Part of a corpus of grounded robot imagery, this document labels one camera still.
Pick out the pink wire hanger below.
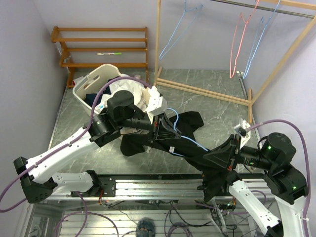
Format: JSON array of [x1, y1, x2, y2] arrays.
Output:
[[229, 0, 260, 79]]

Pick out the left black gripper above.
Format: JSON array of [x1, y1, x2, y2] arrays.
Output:
[[118, 110, 181, 141]]

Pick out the white laundry basket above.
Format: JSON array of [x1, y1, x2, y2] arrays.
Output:
[[73, 64, 149, 115]]

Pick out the black t shirt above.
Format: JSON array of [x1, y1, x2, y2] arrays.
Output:
[[120, 111, 229, 202]]

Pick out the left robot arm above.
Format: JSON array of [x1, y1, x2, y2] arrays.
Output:
[[14, 90, 181, 203]]

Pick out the blue hanger right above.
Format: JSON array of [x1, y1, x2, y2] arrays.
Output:
[[242, 0, 281, 79]]

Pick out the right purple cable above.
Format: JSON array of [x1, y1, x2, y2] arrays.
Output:
[[245, 119, 311, 237]]

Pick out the green white pen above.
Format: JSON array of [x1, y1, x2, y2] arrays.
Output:
[[97, 52, 122, 56]]

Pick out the brown wooden shoe rack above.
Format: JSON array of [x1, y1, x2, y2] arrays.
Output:
[[50, 26, 149, 88]]

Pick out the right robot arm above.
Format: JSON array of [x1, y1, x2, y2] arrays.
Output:
[[202, 132, 309, 237]]

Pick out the white paper scrap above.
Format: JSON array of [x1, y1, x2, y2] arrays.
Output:
[[73, 76, 84, 85]]

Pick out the white t shirt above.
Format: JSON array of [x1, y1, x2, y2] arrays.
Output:
[[94, 79, 147, 114]]

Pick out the blue hanger holding black shirt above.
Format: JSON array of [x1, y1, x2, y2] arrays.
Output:
[[167, 108, 208, 157]]

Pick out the blue hanger far left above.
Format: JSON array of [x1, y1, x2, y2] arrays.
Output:
[[158, 0, 203, 61]]

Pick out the light wooden clothes rack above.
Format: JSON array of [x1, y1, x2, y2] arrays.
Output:
[[152, 0, 316, 124]]

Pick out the aluminium mounting rail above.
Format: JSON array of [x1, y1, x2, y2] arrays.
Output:
[[47, 178, 274, 201]]

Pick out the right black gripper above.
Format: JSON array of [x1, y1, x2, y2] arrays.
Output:
[[203, 132, 276, 170]]

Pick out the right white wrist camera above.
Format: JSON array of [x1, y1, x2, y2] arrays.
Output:
[[234, 118, 251, 148]]

